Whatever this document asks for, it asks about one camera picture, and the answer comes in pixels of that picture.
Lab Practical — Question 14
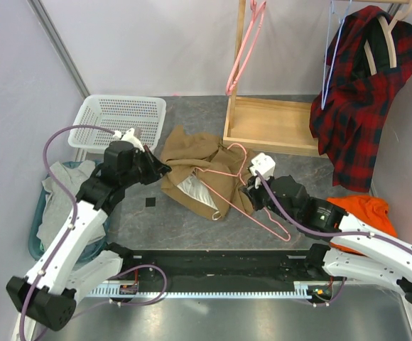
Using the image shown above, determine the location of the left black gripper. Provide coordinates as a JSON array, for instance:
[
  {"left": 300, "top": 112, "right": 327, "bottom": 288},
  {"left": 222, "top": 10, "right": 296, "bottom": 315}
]
[{"left": 121, "top": 145, "right": 170, "bottom": 188}]

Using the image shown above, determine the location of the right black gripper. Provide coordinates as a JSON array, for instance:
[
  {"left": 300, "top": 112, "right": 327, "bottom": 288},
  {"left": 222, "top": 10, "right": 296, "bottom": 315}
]
[{"left": 242, "top": 170, "right": 298, "bottom": 224}]

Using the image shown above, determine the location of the tan brown garment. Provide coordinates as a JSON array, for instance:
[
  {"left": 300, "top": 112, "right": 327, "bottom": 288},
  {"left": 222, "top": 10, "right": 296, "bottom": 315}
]
[{"left": 161, "top": 125, "right": 256, "bottom": 221}]

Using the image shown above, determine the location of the thin pink wire hanger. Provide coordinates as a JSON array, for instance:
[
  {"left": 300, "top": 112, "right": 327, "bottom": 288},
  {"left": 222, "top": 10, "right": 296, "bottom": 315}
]
[{"left": 195, "top": 143, "right": 291, "bottom": 242}]

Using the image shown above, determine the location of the red plaid skirt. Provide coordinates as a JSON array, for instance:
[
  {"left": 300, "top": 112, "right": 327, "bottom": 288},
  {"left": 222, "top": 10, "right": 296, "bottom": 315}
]
[{"left": 309, "top": 6, "right": 412, "bottom": 193}]

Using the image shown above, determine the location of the beige wooden hanger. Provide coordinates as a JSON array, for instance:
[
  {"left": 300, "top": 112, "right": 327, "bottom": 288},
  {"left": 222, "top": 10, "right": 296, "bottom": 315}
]
[{"left": 364, "top": 0, "right": 412, "bottom": 76}]

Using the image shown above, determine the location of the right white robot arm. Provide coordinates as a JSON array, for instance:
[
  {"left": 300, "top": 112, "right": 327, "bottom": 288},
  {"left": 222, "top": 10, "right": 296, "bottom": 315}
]
[{"left": 241, "top": 174, "right": 412, "bottom": 304}]

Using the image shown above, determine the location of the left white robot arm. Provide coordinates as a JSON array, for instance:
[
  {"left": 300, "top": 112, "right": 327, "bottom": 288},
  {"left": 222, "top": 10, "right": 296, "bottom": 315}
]
[{"left": 6, "top": 141, "right": 171, "bottom": 331}]

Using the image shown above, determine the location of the thick pink plastic hanger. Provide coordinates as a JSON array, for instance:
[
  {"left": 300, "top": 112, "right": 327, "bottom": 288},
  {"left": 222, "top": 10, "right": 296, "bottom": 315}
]
[{"left": 225, "top": 1, "right": 267, "bottom": 96}]

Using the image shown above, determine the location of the small black square marker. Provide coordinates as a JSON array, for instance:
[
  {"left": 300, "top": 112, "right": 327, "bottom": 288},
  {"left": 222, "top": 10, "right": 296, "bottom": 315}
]
[{"left": 145, "top": 197, "right": 156, "bottom": 207}]

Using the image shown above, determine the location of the orange garment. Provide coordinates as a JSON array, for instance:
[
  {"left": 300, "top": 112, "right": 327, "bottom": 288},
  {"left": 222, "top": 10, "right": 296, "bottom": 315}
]
[{"left": 327, "top": 195, "right": 398, "bottom": 237}]

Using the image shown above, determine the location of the white plastic basket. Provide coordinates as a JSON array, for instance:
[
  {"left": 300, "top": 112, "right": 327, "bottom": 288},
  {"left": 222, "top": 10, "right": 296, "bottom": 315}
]
[{"left": 68, "top": 94, "right": 166, "bottom": 153}]

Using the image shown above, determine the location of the grey t-shirt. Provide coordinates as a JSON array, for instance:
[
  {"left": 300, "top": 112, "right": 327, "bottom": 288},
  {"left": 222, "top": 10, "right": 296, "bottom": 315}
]
[{"left": 37, "top": 161, "right": 96, "bottom": 249}]

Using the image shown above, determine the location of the wooden clothes rack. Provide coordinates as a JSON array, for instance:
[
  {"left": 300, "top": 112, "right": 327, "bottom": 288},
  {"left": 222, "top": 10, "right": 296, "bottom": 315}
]
[{"left": 222, "top": 0, "right": 412, "bottom": 158}]

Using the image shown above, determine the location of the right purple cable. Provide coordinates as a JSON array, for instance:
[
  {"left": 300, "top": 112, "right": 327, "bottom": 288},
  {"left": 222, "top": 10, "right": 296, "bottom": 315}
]
[{"left": 255, "top": 171, "right": 412, "bottom": 271}]

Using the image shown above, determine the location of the purple cable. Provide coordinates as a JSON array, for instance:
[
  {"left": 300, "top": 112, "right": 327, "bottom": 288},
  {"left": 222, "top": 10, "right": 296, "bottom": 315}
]
[
  {"left": 255, "top": 171, "right": 412, "bottom": 271},
  {"left": 18, "top": 124, "right": 121, "bottom": 341}
]

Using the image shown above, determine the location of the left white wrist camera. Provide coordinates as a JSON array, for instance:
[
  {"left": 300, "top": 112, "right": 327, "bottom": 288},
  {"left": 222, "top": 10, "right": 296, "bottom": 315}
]
[{"left": 113, "top": 128, "right": 145, "bottom": 151}]

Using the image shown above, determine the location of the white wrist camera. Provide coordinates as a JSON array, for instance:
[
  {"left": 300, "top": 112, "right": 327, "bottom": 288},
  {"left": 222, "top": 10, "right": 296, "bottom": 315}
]
[
  {"left": 113, "top": 128, "right": 145, "bottom": 151},
  {"left": 248, "top": 153, "right": 276, "bottom": 189}
]

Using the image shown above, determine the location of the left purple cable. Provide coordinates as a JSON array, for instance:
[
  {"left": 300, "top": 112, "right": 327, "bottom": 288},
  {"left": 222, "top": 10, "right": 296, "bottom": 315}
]
[{"left": 18, "top": 124, "right": 121, "bottom": 341}]

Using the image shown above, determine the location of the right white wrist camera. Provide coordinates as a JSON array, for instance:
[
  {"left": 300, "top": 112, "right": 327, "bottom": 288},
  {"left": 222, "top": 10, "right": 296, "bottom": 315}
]
[{"left": 248, "top": 153, "right": 276, "bottom": 189}]

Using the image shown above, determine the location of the light blue wire hanger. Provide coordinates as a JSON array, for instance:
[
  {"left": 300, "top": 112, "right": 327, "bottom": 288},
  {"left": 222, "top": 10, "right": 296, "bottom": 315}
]
[{"left": 320, "top": 0, "right": 352, "bottom": 110}]

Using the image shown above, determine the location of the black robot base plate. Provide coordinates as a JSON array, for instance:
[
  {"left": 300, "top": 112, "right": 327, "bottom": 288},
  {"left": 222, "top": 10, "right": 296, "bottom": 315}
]
[{"left": 105, "top": 243, "right": 340, "bottom": 292}]

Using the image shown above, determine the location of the slotted white cable duct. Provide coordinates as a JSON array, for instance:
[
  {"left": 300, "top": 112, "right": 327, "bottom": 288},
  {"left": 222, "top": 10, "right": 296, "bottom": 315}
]
[{"left": 86, "top": 281, "right": 333, "bottom": 300}]

